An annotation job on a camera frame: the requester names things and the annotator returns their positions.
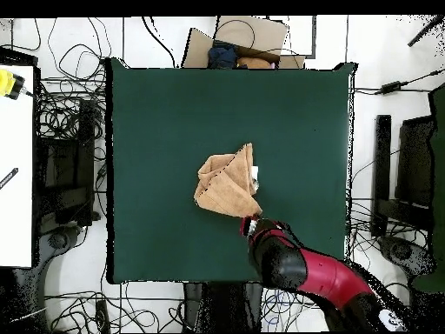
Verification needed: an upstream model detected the tan terry towel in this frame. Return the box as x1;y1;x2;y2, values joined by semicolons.
193;142;264;219

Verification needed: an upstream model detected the black flat bar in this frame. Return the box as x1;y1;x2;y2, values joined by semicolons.
370;114;392;237

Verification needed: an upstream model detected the dark green table cloth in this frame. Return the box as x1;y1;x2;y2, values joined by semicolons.
104;57;359;284

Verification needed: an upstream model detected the grey stand foot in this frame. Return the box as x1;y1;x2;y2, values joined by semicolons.
377;235;435;279
40;224;84;258

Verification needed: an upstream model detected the orange garment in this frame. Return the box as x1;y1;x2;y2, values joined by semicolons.
236;56;273;70

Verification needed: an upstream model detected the navy blue garment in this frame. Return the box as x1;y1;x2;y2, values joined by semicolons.
207;40;240;70

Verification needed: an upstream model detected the black square panel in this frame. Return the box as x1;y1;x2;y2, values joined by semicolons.
395;116;435;210

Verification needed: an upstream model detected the brown cardboard box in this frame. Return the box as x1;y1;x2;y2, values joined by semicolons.
181;15;307;70

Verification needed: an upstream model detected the black power adapter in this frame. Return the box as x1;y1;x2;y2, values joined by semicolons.
379;80;408;95

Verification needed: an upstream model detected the green cloth on side table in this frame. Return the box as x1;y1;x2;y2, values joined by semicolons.
411;83;445;293

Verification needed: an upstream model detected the white desk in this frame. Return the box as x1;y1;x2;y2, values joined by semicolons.
0;64;35;268

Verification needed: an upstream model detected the black marker pen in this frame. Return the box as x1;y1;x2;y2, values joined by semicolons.
0;167;19;190

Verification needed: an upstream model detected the black slanted rod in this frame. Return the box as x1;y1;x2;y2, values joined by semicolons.
407;15;445;48

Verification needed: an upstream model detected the yellow and black tool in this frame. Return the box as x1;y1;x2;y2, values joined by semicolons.
0;68;26;101

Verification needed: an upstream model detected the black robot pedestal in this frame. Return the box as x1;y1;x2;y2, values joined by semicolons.
183;282;263;333

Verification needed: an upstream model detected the black metal stand frame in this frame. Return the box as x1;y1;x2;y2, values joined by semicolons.
36;98;96;227

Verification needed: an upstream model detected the white board with grey frame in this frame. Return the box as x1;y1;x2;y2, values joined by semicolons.
267;15;317;59

